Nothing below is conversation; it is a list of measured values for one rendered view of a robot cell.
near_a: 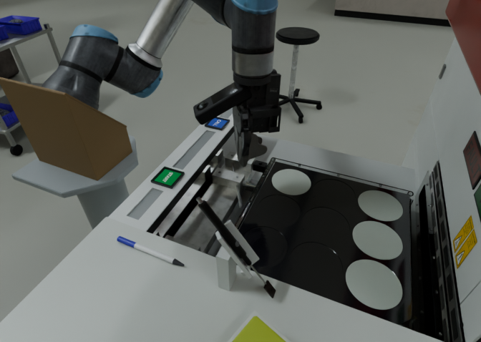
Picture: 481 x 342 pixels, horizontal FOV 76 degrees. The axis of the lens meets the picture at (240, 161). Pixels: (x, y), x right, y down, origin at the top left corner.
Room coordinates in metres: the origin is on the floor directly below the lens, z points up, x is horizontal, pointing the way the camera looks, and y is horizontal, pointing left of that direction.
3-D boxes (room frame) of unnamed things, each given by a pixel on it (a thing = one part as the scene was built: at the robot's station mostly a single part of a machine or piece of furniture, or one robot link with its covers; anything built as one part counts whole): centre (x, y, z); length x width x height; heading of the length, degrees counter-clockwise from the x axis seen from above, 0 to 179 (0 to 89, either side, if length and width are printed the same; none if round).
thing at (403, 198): (0.45, -0.19, 0.90); 0.34 x 0.34 x 0.01; 67
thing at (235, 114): (0.55, -0.03, 1.15); 0.09 x 0.08 x 0.12; 104
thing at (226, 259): (0.27, 0.01, 1.03); 0.06 x 0.04 x 0.13; 67
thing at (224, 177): (0.61, 0.03, 0.89); 0.08 x 0.03 x 0.03; 67
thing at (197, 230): (0.54, 0.06, 0.87); 0.36 x 0.08 x 0.03; 157
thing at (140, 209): (0.65, 0.12, 0.89); 0.55 x 0.09 x 0.14; 157
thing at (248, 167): (0.68, 0.00, 0.89); 0.08 x 0.03 x 0.03; 67
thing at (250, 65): (0.56, -0.02, 1.23); 0.08 x 0.08 x 0.05
